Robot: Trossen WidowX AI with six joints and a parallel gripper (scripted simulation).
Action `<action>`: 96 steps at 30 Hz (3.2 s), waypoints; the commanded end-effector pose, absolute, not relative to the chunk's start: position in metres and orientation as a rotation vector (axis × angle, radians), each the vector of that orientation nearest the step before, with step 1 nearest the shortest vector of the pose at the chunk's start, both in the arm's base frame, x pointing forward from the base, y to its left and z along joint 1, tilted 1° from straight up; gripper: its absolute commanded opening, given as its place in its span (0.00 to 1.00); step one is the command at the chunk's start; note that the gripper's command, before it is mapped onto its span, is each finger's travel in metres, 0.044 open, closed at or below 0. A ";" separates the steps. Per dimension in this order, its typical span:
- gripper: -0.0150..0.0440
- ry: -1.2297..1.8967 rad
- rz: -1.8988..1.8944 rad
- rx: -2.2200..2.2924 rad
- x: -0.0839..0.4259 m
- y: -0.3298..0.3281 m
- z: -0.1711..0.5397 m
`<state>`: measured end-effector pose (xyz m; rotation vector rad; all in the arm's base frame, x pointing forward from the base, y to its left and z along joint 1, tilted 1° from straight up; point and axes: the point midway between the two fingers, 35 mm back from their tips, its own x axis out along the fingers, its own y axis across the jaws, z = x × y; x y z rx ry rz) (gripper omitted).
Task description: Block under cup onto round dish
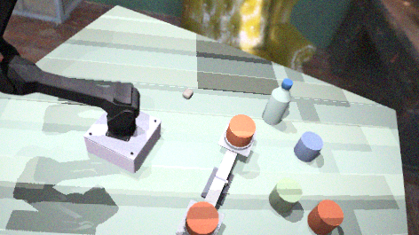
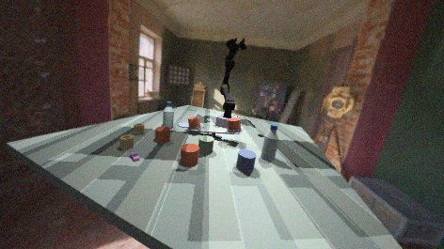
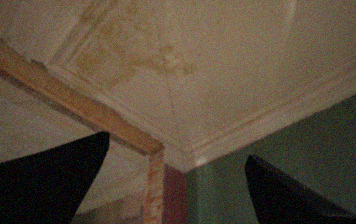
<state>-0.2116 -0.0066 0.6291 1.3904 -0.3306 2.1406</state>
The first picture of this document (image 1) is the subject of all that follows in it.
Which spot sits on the dark blue cylinder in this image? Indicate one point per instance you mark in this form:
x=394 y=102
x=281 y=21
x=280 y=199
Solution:
x=308 y=146

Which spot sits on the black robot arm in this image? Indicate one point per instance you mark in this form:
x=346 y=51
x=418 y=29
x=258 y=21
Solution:
x=19 y=76

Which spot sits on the grey bottle with blue cap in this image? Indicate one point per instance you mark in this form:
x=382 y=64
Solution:
x=278 y=103

